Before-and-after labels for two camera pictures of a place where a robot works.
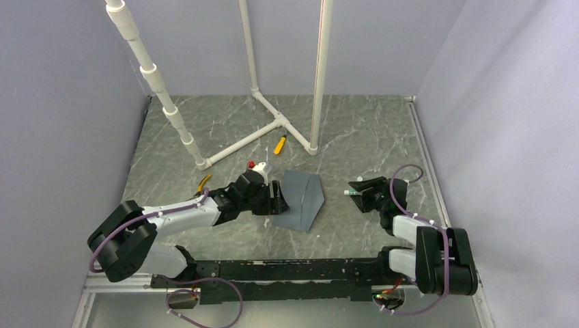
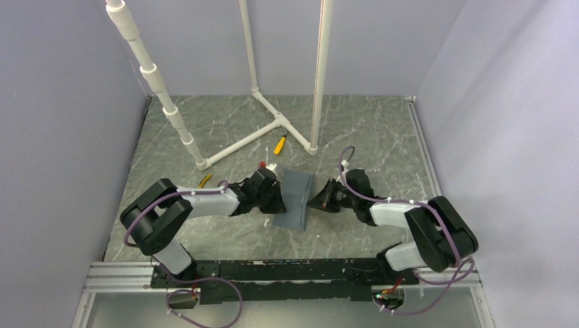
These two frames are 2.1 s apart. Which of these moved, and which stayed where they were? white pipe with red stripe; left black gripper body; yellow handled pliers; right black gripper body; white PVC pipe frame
Moved: right black gripper body
Stayed: left black gripper body; white PVC pipe frame; yellow handled pliers; white pipe with red stripe
